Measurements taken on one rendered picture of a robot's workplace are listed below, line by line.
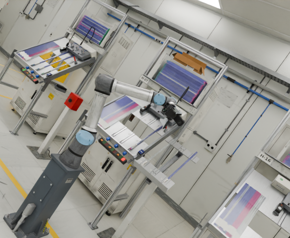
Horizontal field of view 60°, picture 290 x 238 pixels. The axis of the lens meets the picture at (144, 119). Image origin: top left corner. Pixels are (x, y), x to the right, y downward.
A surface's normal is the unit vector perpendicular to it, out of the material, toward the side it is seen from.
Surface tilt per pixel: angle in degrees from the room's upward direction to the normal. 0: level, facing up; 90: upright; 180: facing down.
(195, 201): 90
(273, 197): 45
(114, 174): 90
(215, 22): 90
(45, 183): 90
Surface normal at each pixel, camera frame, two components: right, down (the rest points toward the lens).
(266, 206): 0.11, -0.72
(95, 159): -0.42, -0.19
